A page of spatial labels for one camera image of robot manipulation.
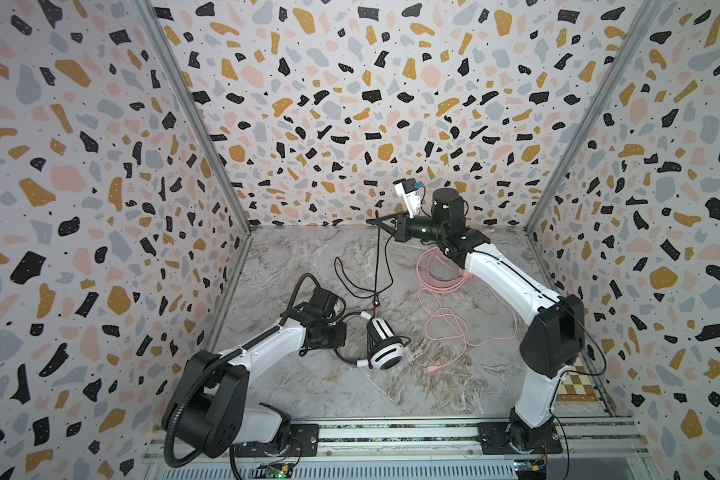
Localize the right corner aluminium post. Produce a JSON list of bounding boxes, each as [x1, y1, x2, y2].
[[523, 0, 662, 240]]

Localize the pink headphone cable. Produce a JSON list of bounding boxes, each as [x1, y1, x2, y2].
[[415, 247, 520, 371]]

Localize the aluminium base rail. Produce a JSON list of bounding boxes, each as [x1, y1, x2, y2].
[[142, 417, 660, 479]]

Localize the white black headphones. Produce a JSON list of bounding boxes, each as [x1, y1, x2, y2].
[[334, 311, 411, 371]]

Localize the left corner aluminium post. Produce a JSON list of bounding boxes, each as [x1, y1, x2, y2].
[[132, 0, 251, 238]]

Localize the wooden checkerboard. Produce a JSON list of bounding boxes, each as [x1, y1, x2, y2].
[[556, 358, 598, 403]]

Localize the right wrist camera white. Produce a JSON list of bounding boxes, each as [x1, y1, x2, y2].
[[393, 178, 424, 218]]

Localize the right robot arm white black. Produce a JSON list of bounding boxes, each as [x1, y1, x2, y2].
[[369, 178, 587, 454]]

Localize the corner aluminium post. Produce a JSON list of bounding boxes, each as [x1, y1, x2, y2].
[[523, 0, 662, 240], [132, 0, 251, 238]]

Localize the black headphone cable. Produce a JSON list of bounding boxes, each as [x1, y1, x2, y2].
[[333, 209, 397, 313]]

